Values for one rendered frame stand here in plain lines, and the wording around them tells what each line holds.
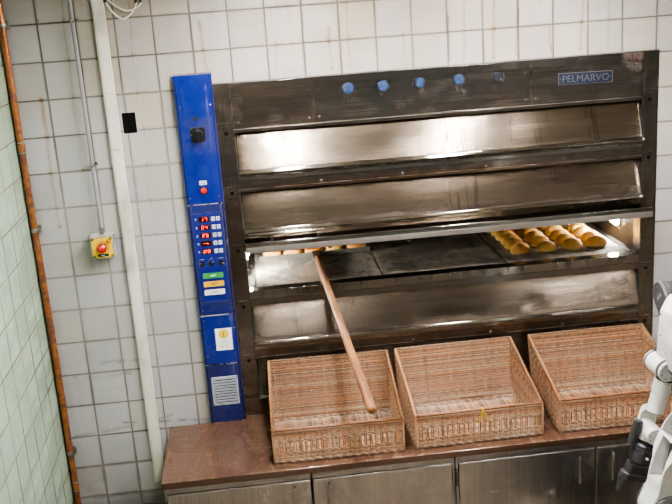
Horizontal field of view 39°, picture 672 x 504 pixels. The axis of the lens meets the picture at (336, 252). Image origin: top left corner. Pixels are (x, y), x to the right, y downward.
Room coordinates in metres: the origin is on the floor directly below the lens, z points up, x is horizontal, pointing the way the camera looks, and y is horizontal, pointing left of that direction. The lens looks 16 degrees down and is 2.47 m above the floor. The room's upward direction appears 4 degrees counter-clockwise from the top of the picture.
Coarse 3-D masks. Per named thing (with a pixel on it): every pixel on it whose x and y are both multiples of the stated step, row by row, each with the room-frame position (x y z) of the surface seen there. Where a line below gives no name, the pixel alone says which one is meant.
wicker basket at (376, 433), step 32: (384, 352) 4.00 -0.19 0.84; (288, 384) 3.95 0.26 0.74; (320, 384) 3.95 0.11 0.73; (352, 384) 3.96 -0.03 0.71; (384, 384) 3.96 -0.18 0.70; (288, 416) 3.91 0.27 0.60; (320, 416) 3.91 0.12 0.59; (352, 416) 3.89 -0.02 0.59; (384, 416) 3.87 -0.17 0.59; (288, 448) 3.63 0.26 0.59; (320, 448) 3.53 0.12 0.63; (352, 448) 3.53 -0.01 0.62; (384, 448) 3.54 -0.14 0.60
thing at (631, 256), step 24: (504, 264) 4.13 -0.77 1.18; (528, 264) 4.11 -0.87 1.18; (552, 264) 4.11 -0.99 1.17; (576, 264) 4.12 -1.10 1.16; (600, 264) 4.13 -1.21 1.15; (264, 288) 4.02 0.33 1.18; (288, 288) 4.01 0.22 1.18; (312, 288) 4.02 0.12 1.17; (336, 288) 4.03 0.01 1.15; (360, 288) 4.04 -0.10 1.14
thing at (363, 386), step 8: (320, 264) 4.23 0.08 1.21; (320, 272) 4.12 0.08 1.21; (328, 280) 4.01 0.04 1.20; (328, 288) 3.87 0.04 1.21; (328, 296) 3.78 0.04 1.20; (336, 304) 3.66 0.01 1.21; (336, 312) 3.56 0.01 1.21; (336, 320) 3.49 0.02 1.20; (344, 328) 3.38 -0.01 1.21; (344, 336) 3.30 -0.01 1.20; (344, 344) 3.24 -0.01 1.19; (352, 344) 3.23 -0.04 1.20; (352, 352) 3.13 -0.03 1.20; (352, 360) 3.07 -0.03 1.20; (352, 368) 3.02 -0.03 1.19; (360, 368) 2.99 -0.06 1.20; (360, 376) 2.92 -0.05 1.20; (360, 384) 2.86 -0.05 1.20; (368, 392) 2.79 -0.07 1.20; (368, 400) 2.73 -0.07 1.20; (368, 408) 2.69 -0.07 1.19
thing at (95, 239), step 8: (104, 232) 3.94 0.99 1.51; (112, 232) 3.93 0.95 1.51; (96, 240) 3.87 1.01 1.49; (104, 240) 3.88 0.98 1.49; (112, 240) 3.88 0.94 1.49; (96, 248) 3.87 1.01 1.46; (112, 248) 3.88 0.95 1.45; (96, 256) 3.87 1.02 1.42; (104, 256) 3.87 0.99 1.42; (112, 256) 3.88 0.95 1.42
